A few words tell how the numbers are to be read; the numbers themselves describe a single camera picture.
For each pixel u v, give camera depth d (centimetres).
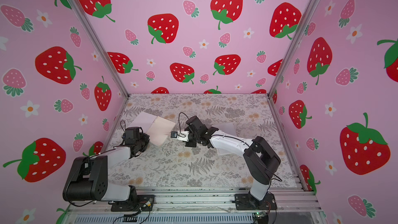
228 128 101
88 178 44
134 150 70
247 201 74
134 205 68
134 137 74
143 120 107
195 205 74
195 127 66
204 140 62
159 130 101
